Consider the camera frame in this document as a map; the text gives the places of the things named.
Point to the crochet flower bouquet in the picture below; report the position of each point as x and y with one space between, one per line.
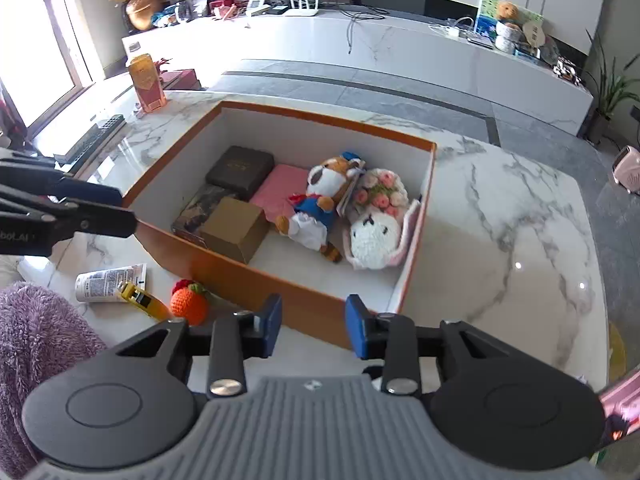
380 190

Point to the white desk thermometer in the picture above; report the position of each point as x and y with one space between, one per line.
257 6

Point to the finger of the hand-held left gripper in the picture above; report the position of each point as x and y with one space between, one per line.
95 194
100 220

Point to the smartphone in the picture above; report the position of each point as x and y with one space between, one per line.
622 410

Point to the dark patterned box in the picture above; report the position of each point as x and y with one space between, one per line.
197 210

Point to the raccoon plush toy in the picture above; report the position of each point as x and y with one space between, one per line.
320 205

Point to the wooden round fan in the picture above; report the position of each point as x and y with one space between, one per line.
532 37

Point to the orange cardboard box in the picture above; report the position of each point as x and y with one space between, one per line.
300 300

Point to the green picture card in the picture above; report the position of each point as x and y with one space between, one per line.
485 17

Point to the white rabbit plush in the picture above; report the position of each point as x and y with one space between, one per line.
375 240

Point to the white marble tv cabinet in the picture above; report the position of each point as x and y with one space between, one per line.
400 55

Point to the crochet orange strawberry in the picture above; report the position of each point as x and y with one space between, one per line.
190 307

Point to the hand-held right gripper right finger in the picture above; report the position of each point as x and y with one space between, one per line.
356 327

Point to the dark brown gift box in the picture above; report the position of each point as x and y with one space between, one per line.
240 170

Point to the black white toy car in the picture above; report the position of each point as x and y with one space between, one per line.
567 71

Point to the white cream tube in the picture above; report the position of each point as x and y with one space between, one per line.
105 282

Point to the pink space heater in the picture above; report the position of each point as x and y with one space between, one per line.
629 170

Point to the white wifi router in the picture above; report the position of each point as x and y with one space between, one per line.
295 11

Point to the small brown cardboard box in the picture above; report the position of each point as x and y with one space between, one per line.
235 230

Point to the pink card holder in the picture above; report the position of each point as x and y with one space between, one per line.
280 185

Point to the yellow tape measure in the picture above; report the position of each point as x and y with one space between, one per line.
142 302

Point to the purple fluffy blanket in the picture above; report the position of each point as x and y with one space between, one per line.
40 350

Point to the potted green plant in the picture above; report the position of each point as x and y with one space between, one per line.
607 95

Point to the teddy bear in white pot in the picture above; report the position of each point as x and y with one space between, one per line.
507 25

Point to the black remote control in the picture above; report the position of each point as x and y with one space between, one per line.
92 140

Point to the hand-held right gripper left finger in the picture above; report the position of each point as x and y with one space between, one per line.
274 320

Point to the dark red box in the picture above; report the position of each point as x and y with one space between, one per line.
182 81

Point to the copper vase with dried flowers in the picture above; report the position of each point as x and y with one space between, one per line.
142 10

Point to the orange bottle gift box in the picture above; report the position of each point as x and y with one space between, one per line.
147 85

